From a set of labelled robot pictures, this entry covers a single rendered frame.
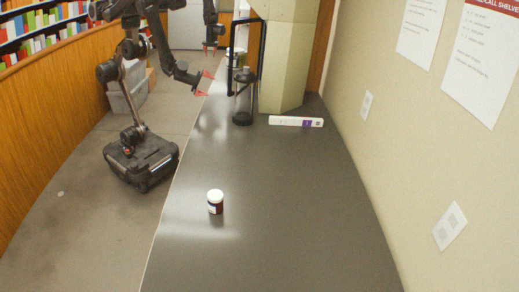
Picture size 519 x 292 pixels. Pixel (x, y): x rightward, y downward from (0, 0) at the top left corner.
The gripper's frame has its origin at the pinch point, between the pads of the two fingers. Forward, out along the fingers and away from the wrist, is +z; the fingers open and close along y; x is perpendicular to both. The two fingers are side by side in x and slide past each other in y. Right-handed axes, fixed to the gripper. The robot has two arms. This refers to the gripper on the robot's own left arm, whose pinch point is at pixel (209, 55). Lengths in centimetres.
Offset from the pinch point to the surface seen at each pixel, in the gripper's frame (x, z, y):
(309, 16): -37, -34, 52
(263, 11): -46, -34, 30
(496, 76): -125, -40, 75
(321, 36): -9, -21, 67
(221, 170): -92, 16, 19
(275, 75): -46, -5, 39
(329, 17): -9, -33, 71
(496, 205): -141, -20, 75
